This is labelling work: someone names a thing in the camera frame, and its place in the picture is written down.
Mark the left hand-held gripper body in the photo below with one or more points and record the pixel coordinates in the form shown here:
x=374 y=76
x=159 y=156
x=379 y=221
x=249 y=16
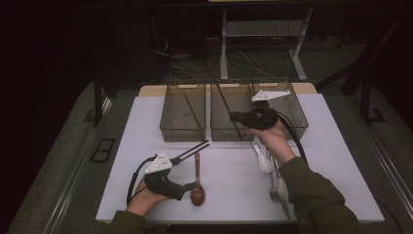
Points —
x=162 y=185

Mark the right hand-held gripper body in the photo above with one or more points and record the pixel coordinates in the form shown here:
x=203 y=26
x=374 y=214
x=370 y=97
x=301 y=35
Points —
x=261 y=118

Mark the brown wooden spoon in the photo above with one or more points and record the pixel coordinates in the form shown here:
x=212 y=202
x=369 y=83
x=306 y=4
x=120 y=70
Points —
x=197 y=195

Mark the transparent grey storage bin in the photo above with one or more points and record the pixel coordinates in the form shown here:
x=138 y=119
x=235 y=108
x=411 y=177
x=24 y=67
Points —
x=216 y=120
x=177 y=112
x=297 y=110

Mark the brown chopstick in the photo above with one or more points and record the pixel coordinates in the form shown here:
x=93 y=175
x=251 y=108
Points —
x=192 y=110
x=220 y=91

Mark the white ceramic spoon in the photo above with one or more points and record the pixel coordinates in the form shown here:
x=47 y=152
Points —
x=264 y=167

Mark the metal table knife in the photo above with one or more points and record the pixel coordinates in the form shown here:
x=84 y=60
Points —
x=281 y=191

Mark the metal fork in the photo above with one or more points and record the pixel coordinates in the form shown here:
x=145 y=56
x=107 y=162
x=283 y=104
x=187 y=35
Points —
x=273 y=195

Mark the person's left hand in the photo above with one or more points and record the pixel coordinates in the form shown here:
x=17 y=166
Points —
x=142 y=201

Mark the person's right hand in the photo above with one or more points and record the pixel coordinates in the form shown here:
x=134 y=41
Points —
x=274 y=141

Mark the white metal stand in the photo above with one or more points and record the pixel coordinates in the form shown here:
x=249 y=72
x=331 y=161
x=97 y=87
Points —
x=224 y=48

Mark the black metal stand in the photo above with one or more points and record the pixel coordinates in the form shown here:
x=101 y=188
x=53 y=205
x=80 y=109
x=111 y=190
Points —
x=364 y=104

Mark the black rectangular floor frame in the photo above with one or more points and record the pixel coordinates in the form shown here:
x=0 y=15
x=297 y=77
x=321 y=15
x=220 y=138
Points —
x=102 y=150

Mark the aluminium floor rail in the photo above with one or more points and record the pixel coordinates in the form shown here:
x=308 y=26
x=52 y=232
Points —
x=389 y=165
x=65 y=195

